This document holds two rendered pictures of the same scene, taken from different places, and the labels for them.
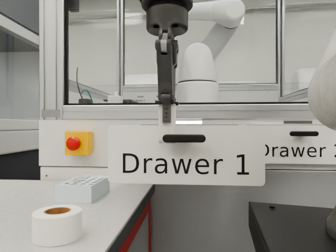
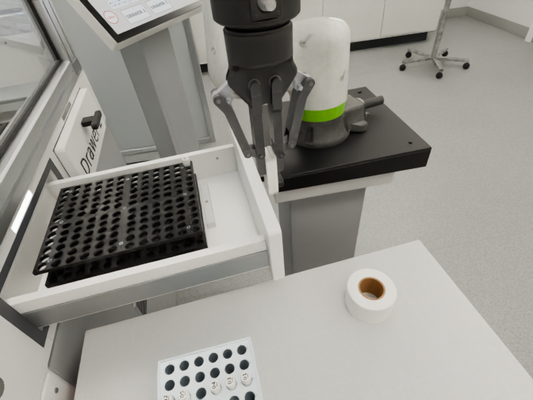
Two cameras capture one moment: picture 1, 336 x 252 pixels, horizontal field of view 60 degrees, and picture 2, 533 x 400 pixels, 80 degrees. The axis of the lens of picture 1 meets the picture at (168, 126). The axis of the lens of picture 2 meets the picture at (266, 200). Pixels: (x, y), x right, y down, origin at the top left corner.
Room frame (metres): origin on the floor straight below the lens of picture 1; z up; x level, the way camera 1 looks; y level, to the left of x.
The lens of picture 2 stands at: (0.64, 0.36, 1.23)
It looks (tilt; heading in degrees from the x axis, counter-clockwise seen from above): 43 degrees down; 254
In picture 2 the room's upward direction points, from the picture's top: 6 degrees counter-clockwise
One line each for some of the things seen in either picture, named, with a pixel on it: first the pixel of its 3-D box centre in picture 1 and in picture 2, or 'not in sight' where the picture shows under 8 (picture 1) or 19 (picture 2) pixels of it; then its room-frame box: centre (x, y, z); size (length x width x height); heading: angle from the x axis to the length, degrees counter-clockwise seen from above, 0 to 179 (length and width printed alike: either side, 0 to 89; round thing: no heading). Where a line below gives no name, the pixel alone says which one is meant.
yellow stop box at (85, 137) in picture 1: (78, 142); not in sight; (0.88, 0.27, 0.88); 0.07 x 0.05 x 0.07; 85
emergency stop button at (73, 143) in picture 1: (74, 143); not in sight; (0.84, 0.27, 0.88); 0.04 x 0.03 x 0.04; 85
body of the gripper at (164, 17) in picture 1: (167, 35); (260, 64); (0.52, 0.00, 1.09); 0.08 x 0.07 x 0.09; 175
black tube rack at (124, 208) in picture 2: not in sight; (132, 221); (0.74, -0.05, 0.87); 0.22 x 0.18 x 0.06; 175
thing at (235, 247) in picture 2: not in sight; (127, 225); (0.75, -0.05, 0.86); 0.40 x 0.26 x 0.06; 175
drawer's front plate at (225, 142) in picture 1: (184, 154); (253, 191); (0.54, -0.03, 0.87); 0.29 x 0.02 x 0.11; 85
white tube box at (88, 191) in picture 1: (84, 188); (210, 386); (0.69, 0.20, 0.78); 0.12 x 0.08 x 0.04; 173
